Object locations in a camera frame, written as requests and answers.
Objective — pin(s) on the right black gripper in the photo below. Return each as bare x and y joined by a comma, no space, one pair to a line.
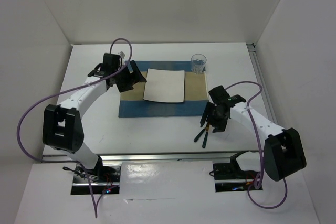
220,126

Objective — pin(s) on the clear drinking glass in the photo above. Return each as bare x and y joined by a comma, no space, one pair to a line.
198,63

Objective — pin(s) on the square white black-rimmed plate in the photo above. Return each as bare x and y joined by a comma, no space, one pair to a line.
164,86

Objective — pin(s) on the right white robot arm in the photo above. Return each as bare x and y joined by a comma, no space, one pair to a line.
280,150

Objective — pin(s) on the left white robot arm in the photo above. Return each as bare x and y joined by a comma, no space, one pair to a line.
62,125

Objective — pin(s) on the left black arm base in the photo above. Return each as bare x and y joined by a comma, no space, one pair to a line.
108,181

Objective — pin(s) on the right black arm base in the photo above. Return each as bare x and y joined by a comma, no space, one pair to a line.
229,177

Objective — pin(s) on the gold fork green handle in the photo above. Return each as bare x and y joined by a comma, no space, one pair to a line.
206,137

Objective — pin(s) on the gold knife green handle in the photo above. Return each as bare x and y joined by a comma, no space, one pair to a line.
204,130

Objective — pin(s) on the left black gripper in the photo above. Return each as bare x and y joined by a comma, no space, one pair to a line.
126,86

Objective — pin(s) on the aluminium rail frame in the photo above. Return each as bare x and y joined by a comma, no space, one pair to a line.
233,65

